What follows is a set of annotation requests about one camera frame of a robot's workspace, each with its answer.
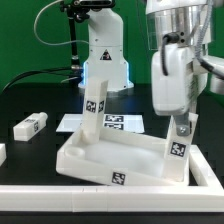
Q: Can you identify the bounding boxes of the black camera stand pole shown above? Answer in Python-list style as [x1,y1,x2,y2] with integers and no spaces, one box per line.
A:
[60,0,115,85]

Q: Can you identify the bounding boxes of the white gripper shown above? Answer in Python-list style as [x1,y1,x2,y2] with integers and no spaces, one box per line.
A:
[151,44,207,136]

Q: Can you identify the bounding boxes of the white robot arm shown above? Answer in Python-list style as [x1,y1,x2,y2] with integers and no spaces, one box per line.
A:
[81,0,224,136]

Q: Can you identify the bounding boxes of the grey looped cable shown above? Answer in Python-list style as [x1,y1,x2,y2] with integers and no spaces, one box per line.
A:
[33,0,90,47]

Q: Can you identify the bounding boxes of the white marker tag plate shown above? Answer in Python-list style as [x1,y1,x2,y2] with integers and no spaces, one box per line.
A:
[56,114,145,133]

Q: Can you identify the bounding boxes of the black cable bundle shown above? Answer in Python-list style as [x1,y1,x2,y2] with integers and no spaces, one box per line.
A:
[0,67,83,94]

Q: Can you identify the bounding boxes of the white L-shaped corner fence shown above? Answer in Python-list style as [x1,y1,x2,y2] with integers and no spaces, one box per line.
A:
[0,146,224,212]

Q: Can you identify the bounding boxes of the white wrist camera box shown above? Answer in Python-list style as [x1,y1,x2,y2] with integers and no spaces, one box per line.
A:
[199,54,224,96]

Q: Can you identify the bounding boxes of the white desk top tray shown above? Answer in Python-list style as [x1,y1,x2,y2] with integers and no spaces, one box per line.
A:
[56,128,189,186]

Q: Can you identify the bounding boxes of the white block at left edge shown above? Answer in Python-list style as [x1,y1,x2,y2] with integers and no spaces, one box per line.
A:
[0,143,7,166]

